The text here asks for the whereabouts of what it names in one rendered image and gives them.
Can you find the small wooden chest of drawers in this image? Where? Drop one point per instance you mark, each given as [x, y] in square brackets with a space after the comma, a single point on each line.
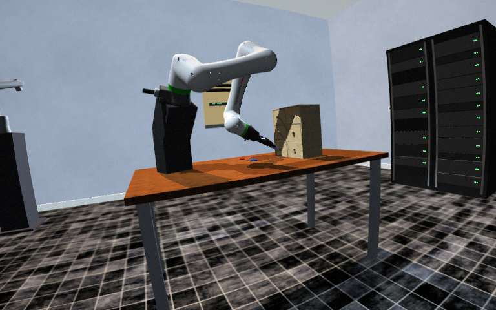
[311, 133]

